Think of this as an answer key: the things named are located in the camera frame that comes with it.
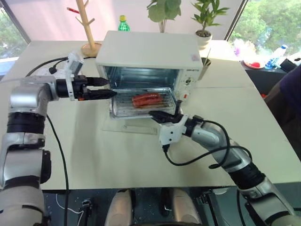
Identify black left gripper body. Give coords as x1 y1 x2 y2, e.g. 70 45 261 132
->
73 74 89 101

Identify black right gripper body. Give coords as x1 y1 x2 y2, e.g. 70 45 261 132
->
166 113 186 125

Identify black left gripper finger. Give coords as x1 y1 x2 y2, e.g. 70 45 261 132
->
86 77 111 87
84 89 118 100

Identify metal baking tray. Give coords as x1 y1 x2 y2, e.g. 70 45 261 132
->
109 87 179 121

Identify white toaster oven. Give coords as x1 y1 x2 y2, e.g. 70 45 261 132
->
95 30 204 136

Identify red sausages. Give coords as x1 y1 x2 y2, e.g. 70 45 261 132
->
131 92 163 108

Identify white power strip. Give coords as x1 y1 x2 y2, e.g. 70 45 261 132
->
30 61 71 80

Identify wooden mug tree stand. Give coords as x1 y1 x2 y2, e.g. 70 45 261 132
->
74 0 103 57

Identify green plastic soda bottle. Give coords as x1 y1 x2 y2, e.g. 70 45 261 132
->
118 15 131 32

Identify green plant in white pot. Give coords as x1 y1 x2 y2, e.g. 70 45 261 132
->
190 0 230 51

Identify beige rounded robot leg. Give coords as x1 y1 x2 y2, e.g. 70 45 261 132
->
104 189 134 226
171 187 202 226

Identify white plate with red food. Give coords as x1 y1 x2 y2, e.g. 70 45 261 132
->
243 58 266 70

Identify large-leaf green plant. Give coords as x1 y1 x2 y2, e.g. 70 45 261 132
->
147 0 182 33

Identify colourful toy pile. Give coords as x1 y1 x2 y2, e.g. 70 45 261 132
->
232 38 256 57

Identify blue plastic toy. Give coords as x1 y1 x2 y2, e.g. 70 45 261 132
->
265 57 282 69

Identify person in dark purple clothing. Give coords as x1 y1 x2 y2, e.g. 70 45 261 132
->
263 65 301 152

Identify white bottle with blue cap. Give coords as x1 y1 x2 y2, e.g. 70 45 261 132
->
272 44 289 64

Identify black box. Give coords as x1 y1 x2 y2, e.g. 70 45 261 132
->
280 56 301 73

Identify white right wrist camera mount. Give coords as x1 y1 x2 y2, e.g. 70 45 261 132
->
158 114 189 145

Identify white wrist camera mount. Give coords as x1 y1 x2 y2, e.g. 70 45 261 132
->
62 52 85 102
158 114 189 145

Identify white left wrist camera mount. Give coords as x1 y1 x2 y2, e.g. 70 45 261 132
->
62 52 85 102

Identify black power cable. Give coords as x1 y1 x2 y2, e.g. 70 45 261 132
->
25 56 70 78

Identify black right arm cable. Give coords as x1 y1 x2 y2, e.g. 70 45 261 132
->
161 115 253 170

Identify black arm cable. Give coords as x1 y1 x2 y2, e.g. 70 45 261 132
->
46 114 71 226
161 115 253 170

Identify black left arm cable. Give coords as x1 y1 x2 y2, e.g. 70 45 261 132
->
46 114 71 226

